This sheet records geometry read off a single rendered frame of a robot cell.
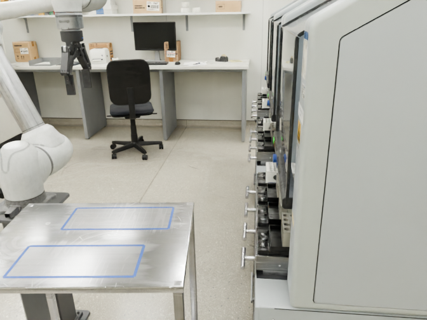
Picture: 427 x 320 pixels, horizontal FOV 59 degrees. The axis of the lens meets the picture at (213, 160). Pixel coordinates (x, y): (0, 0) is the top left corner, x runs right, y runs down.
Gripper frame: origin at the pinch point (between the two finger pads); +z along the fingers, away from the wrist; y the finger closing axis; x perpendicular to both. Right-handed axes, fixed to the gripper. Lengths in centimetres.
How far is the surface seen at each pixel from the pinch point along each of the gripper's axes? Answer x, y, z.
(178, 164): -14, -221, 120
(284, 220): 74, 34, 33
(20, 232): -8, 39, 38
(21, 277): 6, 59, 38
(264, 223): 68, 26, 39
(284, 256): 74, 42, 40
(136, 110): -59, -236, 68
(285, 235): 74, 41, 33
